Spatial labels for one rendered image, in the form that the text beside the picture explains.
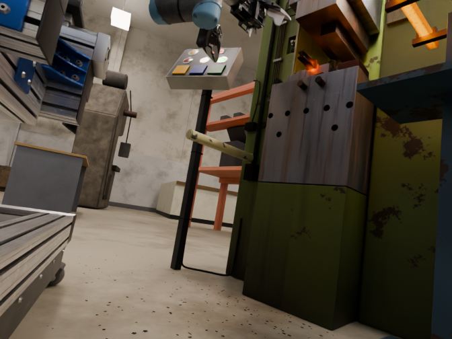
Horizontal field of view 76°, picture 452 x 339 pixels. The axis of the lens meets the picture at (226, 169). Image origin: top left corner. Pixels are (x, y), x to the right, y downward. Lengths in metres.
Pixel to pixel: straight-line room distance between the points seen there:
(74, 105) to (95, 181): 4.92
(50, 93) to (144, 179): 7.96
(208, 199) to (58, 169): 3.95
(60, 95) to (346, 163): 0.91
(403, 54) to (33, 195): 3.14
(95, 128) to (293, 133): 5.01
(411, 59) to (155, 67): 8.71
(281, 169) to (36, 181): 2.65
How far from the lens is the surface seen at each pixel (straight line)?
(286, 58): 1.70
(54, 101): 0.94
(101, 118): 5.95
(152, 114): 9.18
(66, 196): 3.36
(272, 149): 1.26
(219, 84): 1.52
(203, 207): 6.62
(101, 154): 5.83
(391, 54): 1.44
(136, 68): 9.59
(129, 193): 8.80
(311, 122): 1.20
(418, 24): 1.16
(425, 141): 1.26
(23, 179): 3.41
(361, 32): 1.77
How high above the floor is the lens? 0.31
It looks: 8 degrees up
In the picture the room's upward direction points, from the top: 9 degrees clockwise
